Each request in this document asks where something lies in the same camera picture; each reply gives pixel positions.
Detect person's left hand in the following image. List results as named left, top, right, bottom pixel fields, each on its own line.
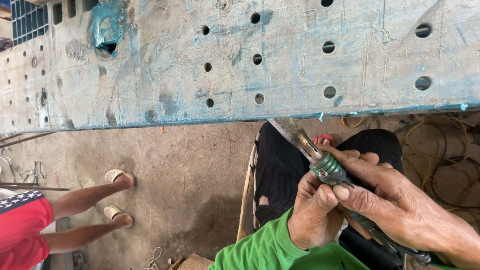
left=287, top=170, right=374, bottom=251

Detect person's right hand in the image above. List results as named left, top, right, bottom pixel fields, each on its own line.
left=318, top=145, right=433, bottom=251

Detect hot air welding gun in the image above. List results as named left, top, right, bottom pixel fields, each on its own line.
left=268, top=118, right=433, bottom=266

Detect person's black trousers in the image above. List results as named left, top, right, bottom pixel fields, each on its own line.
left=252, top=121, right=406, bottom=270

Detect wooden stick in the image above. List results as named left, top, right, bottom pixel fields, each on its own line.
left=236, top=165, right=256, bottom=243

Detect red flip-flop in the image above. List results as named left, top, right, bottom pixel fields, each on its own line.
left=311, top=133, right=334, bottom=147

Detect wooden block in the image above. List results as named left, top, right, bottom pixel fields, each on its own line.
left=178, top=253, right=215, bottom=270

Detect worn blue-grey plastic pallet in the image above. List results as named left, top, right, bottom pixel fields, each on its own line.
left=0, top=0, right=480, bottom=135

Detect beige perforated sandal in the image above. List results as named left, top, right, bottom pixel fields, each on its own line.
left=104, top=169, right=136, bottom=187
left=103, top=205, right=134, bottom=227

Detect thin metal rod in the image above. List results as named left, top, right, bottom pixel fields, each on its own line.
left=0, top=131, right=57, bottom=149
left=0, top=182, right=70, bottom=192

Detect heap of bent metal scraps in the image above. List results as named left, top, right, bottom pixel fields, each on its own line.
left=0, top=147, right=46, bottom=184

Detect blue plastic grid crate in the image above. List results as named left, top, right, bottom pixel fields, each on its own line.
left=10, top=0, right=49, bottom=47

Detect tangle of wires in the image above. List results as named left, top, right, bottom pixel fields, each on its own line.
left=393, top=114, right=480, bottom=229

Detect white string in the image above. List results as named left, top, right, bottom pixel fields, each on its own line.
left=142, top=246, right=163, bottom=270

